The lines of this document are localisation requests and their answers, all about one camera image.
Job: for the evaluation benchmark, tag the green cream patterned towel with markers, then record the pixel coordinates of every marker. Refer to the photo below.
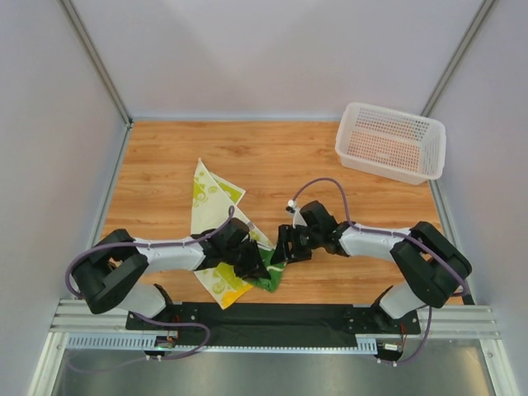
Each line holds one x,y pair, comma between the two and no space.
275,272

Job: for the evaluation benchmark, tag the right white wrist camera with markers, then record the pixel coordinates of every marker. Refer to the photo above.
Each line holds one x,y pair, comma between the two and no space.
297,217

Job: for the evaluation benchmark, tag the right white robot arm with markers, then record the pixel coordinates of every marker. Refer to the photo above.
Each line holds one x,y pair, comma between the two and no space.
432,267

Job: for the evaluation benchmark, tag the aluminium front rail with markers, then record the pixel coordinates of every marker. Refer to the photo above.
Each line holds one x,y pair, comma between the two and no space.
449,322

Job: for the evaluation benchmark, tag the yellow lime patterned towel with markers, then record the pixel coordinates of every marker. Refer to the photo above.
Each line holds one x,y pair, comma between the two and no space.
212,197

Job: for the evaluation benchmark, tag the white perforated plastic basket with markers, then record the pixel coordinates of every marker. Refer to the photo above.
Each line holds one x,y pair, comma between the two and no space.
392,144

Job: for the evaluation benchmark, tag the right aluminium frame post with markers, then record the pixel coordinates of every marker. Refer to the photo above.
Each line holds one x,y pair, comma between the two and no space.
480,17

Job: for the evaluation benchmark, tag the left aluminium frame post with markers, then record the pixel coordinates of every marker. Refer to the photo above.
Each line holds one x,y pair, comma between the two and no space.
79,28

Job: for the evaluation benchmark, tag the aluminium frame post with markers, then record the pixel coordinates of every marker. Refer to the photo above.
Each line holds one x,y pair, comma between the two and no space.
79,28
480,17

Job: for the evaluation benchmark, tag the slotted grey cable duct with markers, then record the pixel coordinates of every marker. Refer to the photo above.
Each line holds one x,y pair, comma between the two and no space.
145,342

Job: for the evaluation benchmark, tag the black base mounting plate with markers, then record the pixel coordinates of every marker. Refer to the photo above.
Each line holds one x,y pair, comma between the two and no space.
295,323

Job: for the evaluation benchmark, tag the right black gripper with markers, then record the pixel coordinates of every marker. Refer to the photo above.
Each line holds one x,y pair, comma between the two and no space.
291,242

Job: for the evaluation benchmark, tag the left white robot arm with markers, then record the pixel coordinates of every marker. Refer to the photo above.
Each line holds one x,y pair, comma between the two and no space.
107,276

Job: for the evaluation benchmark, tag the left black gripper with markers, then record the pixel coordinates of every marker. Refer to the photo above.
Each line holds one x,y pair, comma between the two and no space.
246,256

